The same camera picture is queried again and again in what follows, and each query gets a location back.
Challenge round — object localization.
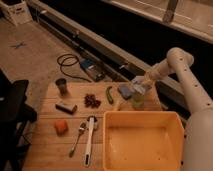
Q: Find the white storage box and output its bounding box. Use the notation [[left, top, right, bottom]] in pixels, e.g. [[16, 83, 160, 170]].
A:
[[0, 0, 32, 26]]

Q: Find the brown rectangular block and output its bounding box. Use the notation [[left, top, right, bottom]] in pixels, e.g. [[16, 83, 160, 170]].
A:
[[55, 103, 77, 115]]

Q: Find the green pepper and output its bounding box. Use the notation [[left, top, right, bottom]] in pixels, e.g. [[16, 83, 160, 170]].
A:
[[106, 86, 114, 104]]

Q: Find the blue power device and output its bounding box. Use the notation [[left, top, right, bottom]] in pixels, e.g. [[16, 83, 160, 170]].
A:
[[80, 59, 105, 82]]

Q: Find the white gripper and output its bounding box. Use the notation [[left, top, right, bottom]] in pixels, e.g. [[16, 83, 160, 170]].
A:
[[131, 76, 151, 95]]

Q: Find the black chair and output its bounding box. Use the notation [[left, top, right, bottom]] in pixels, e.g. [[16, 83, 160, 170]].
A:
[[0, 69, 37, 171]]

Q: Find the black cable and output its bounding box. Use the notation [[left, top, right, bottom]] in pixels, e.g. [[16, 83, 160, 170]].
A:
[[56, 53, 93, 83]]

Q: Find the metal cup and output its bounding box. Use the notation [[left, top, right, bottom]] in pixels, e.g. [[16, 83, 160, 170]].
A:
[[55, 78, 68, 96]]

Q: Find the yellow plastic bin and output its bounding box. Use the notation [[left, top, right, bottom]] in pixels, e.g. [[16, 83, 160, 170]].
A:
[[103, 111, 184, 171]]

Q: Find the dark red grapes bunch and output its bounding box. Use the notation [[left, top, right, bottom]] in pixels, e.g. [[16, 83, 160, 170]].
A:
[[84, 94, 101, 108]]

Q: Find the orange cube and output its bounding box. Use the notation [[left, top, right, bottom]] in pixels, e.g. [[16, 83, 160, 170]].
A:
[[54, 120, 68, 135]]

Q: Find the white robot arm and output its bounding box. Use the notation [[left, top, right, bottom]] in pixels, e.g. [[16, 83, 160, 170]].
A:
[[132, 47, 213, 171]]

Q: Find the metal spoon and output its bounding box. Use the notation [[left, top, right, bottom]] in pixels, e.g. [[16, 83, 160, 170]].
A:
[[69, 122, 86, 157]]

